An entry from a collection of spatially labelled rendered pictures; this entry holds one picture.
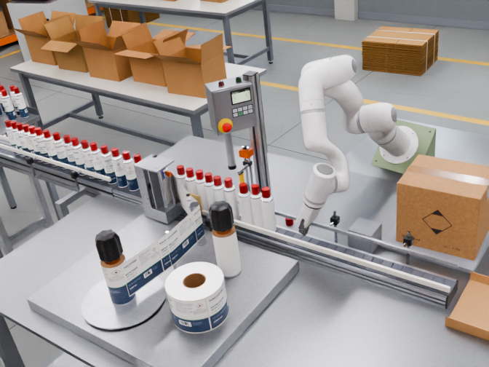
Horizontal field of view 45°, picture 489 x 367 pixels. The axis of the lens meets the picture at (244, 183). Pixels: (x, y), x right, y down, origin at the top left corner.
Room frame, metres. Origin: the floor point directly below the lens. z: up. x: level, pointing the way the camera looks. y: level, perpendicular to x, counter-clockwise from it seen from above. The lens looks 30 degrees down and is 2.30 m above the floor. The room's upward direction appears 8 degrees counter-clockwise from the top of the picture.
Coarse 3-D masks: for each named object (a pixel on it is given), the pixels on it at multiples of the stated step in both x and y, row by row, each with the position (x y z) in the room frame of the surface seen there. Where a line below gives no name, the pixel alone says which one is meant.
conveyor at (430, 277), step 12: (132, 192) 2.46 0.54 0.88; (204, 216) 2.17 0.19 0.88; (240, 216) 2.13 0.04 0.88; (240, 228) 2.04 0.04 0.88; (276, 240) 1.92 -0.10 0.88; (312, 240) 1.89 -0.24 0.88; (312, 252) 1.82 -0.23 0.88; (348, 252) 1.79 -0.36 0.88; (384, 264) 1.69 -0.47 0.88; (396, 264) 1.68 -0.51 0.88; (396, 276) 1.62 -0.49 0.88; (420, 276) 1.60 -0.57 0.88; (432, 276) 1.59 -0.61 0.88; (432, 288) 1.53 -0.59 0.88
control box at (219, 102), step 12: (204, 84) 2.19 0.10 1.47; (216, 84) 2.17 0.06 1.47; (228, 84) 2.15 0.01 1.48; (240, 84) 2.14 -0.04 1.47; (216, 96) 2.11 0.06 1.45; (228, 96) 2.12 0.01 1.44; (252, 96) 2.14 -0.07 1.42; (216, 108) 2.10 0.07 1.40; (228, 108) 2.12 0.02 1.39; (216, 120) 2.11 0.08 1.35; (228, 120) 2.11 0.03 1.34; (240, 120) 2.13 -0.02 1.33; (252, 120) 2.14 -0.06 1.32; (216, 132) 2.12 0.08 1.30; (228, 132) 2.11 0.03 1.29
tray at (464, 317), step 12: (480, 276) 1.58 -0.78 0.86; (468, 288) 1.55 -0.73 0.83; (480, 288) 1.54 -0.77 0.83; (468, 300) 1.50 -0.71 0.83; (480, 300) 1.49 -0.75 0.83; (456, 312) 1.45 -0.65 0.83; (468, 312) 1.44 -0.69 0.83; (480, 312) 1.43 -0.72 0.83; (456, 324) 1.38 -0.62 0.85; (468, 324) 1.35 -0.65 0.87; (480, 324) 1.38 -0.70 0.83; (480, 336) 1.33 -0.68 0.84
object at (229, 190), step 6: (228, 180) 2.10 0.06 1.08; (228, 186) 2.10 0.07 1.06; (234, 186) 2.11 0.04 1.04; (228, 192) 2.09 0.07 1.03; (234, 192) 2.10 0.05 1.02; (228, 198) 2.09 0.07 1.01; (234, 198) 2.09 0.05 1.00; (234, 204) 2.09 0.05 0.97; (234, 210) 2.09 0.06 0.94; (234, 216) 2.09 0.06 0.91
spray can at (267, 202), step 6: (264, 192) 1.98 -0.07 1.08; (264, 198) 1.98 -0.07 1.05; (270, 198) 1.98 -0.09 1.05; (264, 204) 1.97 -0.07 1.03; (270, 204) 1.97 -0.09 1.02; (264, 210) 1.98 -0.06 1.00; (270, 210) 1.97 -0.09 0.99; (264, 216) 1.98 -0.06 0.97; (270, 216) 1.97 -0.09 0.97; (264, 222) 1.98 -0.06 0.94; (270, 222) 1.97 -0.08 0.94; (264, 228) 1.99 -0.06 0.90; (270, 228) 1.97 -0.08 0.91; (276, 228) 1.99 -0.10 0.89
